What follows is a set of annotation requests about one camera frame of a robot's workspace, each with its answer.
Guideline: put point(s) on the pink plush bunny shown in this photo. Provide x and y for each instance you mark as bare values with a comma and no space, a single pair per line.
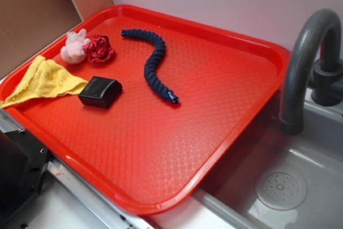
73,52

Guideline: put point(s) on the red plastic tray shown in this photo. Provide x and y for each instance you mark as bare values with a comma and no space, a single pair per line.
189,90

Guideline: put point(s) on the black rectangular block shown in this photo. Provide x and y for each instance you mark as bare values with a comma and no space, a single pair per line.
100,92

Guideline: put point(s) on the red fabric scrunchie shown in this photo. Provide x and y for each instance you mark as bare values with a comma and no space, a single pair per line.
99,49

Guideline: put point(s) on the grey toy sink basin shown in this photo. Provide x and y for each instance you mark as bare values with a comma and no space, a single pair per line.
316,153

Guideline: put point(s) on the yellow knitted cloth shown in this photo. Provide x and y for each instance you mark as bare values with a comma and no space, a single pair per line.
44,79

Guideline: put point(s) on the round sink drain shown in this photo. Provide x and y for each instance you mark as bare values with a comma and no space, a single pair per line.
281,188

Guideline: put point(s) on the grey curved faucet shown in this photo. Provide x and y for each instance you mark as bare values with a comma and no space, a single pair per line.
315,63

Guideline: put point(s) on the brown cardboard panel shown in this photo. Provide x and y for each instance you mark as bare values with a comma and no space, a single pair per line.
27,26

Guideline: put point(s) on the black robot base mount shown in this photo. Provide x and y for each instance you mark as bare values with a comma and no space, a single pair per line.
24,160

